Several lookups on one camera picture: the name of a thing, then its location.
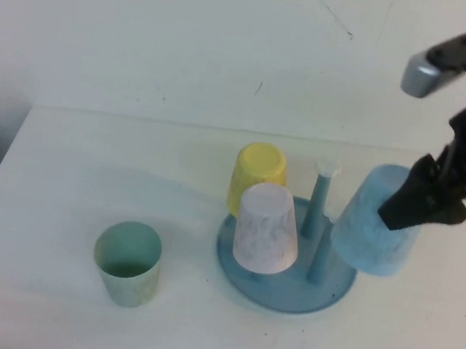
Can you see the blue plastic cup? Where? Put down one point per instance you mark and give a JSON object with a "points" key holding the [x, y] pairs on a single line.
{"points": [[362, 246]]}

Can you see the pale pink plastic cup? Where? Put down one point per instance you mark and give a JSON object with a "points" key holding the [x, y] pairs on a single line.
{"points": [[266, 232]]}

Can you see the yellow plastic cup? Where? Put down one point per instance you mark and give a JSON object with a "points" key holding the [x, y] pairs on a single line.
{"points": [[261, 163]]}

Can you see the blue cup stand with pegs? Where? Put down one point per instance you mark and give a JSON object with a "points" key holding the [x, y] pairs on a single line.
{"points": [[276, 295]]}

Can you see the green plastic cup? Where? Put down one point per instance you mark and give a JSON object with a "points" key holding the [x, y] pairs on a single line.
{"points": [[124, 285]]}

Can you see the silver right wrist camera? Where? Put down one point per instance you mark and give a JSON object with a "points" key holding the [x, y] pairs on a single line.
{"points": [[423, 75]]}

